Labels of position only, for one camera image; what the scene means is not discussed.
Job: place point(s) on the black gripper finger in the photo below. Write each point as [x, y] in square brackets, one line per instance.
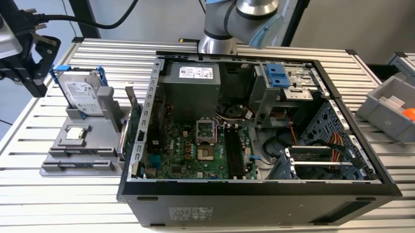
[15, 74]
[49, 55]

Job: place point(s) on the blue RAM stick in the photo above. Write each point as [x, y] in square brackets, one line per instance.
[76, 165]
[80, 152]

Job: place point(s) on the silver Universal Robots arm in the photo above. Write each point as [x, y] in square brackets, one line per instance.
[227, 19]

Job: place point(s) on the black RAM slot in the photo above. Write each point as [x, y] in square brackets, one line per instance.
[229, 155]
[233, 155]
[240, 155]

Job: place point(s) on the hard disk in blue carrier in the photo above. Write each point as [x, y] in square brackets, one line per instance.
[79, 94]

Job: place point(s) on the silver CPU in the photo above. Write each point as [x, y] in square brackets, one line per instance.
[75, 133]

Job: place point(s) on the green graphics card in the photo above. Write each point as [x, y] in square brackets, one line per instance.
[133, 121]

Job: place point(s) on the black yellow-tipped bar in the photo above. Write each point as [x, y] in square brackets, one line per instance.
[189, 40]

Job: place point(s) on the grey power supply unit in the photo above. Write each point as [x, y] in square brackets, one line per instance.
[191, 97]

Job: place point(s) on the green motherboard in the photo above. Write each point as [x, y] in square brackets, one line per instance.
[181, 165]

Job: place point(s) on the CPU socket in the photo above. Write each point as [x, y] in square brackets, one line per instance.
[205, 153]

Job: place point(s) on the metal drive cage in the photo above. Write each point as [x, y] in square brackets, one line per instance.
[266, 104]

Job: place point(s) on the blue plastic drive latch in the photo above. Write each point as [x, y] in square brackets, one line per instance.
[276, 75]

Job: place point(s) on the round black case speaker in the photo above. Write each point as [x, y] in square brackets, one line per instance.
[266, 148]

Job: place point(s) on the black open PC case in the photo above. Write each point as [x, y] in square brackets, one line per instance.
[227, 208]

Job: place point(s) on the metal disk bay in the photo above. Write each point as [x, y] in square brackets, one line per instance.
[307, 151]

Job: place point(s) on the grey plastic bin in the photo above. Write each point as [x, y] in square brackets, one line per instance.
[382, 121]

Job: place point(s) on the pale small block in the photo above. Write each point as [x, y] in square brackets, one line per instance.
[392, 100]

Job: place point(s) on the orange ball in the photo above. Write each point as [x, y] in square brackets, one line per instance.
[408, 114]

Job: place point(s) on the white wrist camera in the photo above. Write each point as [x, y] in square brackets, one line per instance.
[8, 41]

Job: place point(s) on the black vertical post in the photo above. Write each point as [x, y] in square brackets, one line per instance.
[296, 21]
[84, 19]

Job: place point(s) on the grey metal frame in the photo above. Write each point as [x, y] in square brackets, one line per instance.
[402, 65]

